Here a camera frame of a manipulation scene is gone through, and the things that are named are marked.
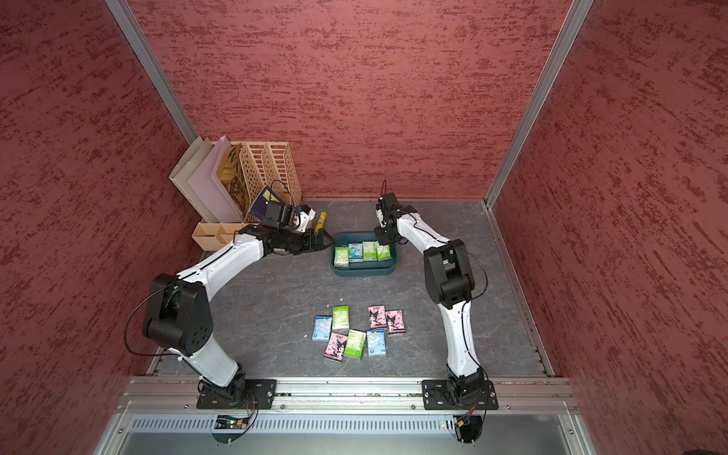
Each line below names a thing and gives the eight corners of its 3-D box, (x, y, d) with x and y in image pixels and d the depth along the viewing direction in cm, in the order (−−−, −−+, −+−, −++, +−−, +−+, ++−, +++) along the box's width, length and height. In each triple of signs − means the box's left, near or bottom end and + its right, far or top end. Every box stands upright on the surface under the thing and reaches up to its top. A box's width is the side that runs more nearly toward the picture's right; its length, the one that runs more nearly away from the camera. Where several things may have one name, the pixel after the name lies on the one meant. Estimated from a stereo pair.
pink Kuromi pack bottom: (324, 357, 82) (323, 355, 80) (331, 334, 86) (330, 331, 84) (342, 362, 81) (341, 359, 79) (348, 337, 85) (348, 335, 83)
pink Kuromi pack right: (388, 334, 86) (388, 332, 84) (385, 313, 90) (385, 310, 89) (405, 332, 87) (406, 330, 85) (401, 311, 91) (402, 308, 89)
